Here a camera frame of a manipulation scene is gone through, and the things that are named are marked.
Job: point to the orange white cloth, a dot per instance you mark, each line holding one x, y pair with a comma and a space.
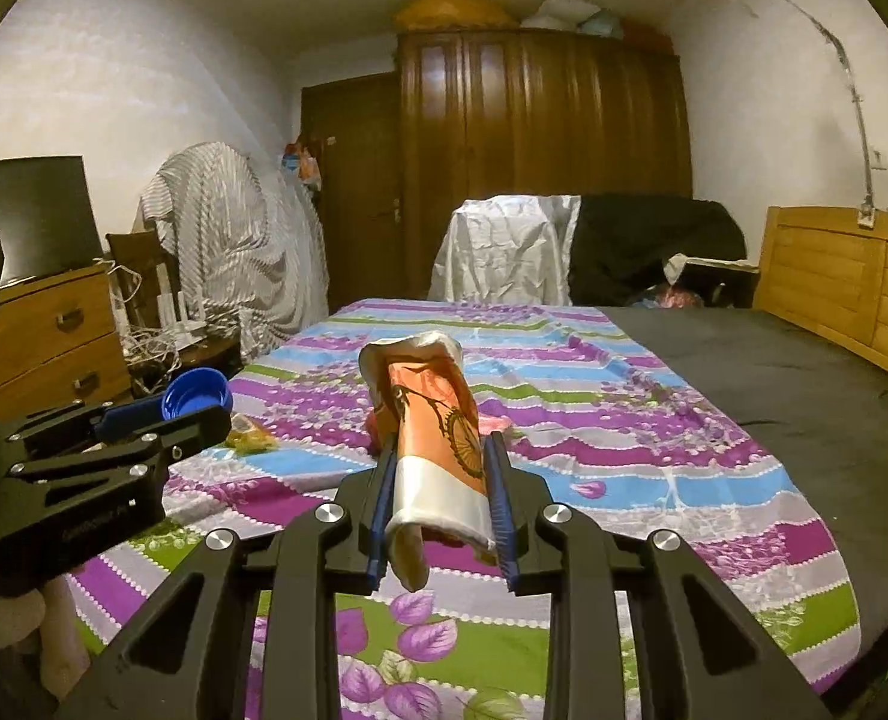
436, 420

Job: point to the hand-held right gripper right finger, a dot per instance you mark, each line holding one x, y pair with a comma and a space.
498, 510

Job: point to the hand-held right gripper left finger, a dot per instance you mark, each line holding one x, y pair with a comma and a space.
384, 495

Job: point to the wooden door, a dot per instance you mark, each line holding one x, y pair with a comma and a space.
354, 202

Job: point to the white and blue bags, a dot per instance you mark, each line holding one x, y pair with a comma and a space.
571, 15

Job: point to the white wall switch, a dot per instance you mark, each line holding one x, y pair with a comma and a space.
877, 159

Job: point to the wooden wardrobe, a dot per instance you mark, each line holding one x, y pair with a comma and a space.
526, 127

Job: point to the hanging colourful bags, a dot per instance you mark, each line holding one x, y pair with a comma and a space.
301, 165

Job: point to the dark wooden chair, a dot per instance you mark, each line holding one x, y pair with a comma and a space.
133, 255

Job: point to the white router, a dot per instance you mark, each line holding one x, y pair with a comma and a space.
189, 330

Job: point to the orange bag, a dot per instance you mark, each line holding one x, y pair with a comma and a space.
451, 11

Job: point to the open dark box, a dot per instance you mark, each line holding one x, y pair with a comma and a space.
714, 270

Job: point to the black cloth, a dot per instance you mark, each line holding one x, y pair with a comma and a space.
639, 240

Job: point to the silver cover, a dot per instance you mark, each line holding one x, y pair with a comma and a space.
504, 247

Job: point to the wooden dresser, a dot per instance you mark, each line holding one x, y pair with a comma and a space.
46, 345

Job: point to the wooden bed headboard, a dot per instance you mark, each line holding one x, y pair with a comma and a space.
826, 277

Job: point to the wooden dresser drawer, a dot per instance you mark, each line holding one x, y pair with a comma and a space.
54, 315
61, 382

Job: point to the black monitor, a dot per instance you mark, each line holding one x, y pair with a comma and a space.
31, 217

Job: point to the blue plastic cap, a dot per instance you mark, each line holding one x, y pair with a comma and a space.
196, 390

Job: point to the dark grey blanket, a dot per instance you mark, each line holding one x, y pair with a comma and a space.
789, 390

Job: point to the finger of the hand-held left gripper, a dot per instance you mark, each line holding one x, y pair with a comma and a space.
54, 424
189, 427

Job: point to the grey striped cloth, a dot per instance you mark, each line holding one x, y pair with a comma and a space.
219, 240

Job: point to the striped floral bedsheet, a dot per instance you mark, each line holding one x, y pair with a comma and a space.
601, 465

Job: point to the yellow wrapper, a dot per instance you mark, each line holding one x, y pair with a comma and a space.
249, 435

